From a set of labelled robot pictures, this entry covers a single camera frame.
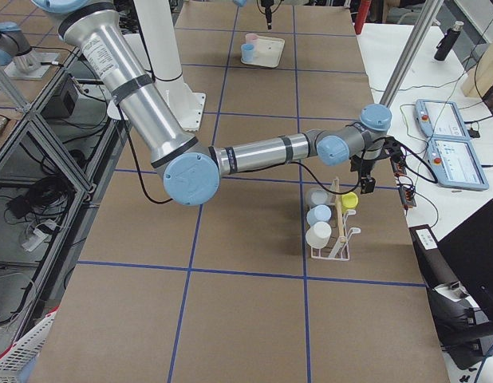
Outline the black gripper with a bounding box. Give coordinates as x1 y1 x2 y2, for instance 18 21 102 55
350 156 377 194
258 0 273 30

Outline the yellow plastic cup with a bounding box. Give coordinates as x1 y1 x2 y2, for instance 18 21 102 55
341 192 359 211

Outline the pink plastic cup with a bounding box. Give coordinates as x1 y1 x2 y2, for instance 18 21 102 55
245 33 258 45

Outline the grey plastic cup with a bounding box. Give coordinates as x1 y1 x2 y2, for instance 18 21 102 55
305 188 334 209

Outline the light blue plastic cup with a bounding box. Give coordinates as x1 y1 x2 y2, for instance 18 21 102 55
306 204 332 227

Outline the cream plastic cup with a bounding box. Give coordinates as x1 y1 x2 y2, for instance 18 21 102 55
306 222 332 249

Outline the cream plastic tray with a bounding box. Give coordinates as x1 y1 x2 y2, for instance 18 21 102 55
245 36 285 68

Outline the lower teach pendant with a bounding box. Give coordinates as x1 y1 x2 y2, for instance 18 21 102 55
427 137 489 191

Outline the teach pendant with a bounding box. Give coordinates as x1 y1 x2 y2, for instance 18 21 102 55
427 137 489 191
415 99 468 139

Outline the upper teach pendant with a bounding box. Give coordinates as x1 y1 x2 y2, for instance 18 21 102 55
415 99 468 139

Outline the black laptop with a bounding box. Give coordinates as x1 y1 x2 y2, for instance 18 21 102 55
409 199 493 320

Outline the black water bottle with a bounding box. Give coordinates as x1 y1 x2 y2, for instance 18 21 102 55
434 21 463 61

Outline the white perforated basket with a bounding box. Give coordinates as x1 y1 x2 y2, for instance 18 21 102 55
0 306 59 382

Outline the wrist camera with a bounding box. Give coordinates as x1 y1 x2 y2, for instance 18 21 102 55
383 136 404 163

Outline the white wire cup rack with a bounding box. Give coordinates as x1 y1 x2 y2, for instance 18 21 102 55
306 177 361 261

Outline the white camera pillar base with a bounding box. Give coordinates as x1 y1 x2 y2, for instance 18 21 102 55
125 0 206 132

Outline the aluminium frame post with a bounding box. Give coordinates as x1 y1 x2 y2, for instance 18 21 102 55
380 0 444 108

